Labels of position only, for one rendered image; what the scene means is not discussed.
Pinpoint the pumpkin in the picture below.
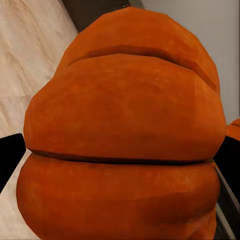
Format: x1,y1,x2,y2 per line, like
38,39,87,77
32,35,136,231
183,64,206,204
16,6,226,240
226,119,240,141

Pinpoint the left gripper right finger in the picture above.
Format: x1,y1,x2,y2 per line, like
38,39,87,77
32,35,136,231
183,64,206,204
213,136,240,204

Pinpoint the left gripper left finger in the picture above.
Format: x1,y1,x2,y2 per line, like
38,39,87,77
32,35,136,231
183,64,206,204
0,133,26,193

